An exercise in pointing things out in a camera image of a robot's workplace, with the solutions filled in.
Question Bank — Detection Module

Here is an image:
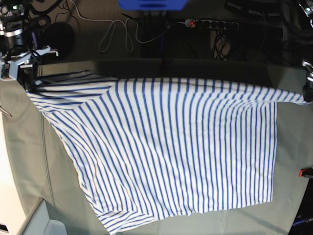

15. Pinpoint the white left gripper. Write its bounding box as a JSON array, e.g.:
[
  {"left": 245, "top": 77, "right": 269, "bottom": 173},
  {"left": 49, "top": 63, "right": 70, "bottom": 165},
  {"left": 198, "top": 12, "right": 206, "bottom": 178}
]
[{"left": 302, "top": 60, "right": 313, "bottom": 102}]

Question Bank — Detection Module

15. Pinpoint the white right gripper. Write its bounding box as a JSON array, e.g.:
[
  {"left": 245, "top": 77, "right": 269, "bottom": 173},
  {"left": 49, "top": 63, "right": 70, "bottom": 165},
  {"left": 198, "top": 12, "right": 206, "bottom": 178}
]
[{"left": 0, "top": 34, "right": 59, "bottom": 93}]

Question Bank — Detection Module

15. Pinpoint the blue white striped t-shirt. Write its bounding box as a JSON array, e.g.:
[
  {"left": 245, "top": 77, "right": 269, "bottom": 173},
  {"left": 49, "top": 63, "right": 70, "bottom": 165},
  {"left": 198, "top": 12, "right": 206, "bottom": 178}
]
[{"left": 28, "top": 71, "right": 305, "bottom": 235}]

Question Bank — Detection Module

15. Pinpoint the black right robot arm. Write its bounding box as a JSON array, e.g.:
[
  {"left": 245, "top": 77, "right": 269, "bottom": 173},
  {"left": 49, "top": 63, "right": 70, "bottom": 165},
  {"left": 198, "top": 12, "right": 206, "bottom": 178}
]
[{"left": 0, "top": 0, "right": 61, "bottom": 92}]

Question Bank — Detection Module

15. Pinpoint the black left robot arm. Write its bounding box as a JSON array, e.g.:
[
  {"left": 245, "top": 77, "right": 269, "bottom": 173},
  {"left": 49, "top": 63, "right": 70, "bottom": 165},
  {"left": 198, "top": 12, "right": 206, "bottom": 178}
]
[{"left": 298, "top": 0, "right": 313, "bottom": 102}]

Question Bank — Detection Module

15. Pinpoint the black round bag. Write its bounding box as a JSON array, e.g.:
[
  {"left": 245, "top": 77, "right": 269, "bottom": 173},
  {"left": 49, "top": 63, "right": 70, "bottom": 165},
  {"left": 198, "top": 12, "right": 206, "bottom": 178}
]
[{"left": 42, "top": 22, "right": 75, "bottom": 59}]

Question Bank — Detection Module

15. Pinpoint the red black right clamp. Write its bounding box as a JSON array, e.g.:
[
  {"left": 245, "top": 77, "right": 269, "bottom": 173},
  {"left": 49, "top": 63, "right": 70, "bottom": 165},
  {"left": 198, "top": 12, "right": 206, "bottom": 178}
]
[{"left": 299, "top": 167, "right": 313, "bottom": 179}]

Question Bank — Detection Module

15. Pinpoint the green table cloth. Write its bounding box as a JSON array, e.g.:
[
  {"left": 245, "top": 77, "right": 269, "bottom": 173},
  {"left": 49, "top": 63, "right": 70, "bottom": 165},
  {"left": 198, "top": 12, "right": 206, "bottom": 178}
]
[{"left": 0, "top": 58, "right": 313, "bottom": 235}]

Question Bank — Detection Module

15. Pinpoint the blue box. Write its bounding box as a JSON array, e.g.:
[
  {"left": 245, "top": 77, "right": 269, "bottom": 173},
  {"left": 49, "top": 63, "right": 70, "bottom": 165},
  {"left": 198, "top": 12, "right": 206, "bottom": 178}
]
[{"left": 118, "top": 0, "right": 187, "bottom": 11}]

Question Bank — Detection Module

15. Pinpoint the black power strip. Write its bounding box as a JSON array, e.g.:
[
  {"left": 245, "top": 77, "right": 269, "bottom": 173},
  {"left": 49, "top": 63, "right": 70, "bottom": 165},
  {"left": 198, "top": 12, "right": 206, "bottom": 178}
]
[{"left": 184, "top": 19, "right": 240, "bottom": 31}]

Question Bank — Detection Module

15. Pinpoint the grey looped cable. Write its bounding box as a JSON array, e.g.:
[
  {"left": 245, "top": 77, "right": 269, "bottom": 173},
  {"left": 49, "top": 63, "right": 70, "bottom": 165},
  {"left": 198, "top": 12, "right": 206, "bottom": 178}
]
[{"left": 68, "top": 0, "right": 172, "bottom": 53}]

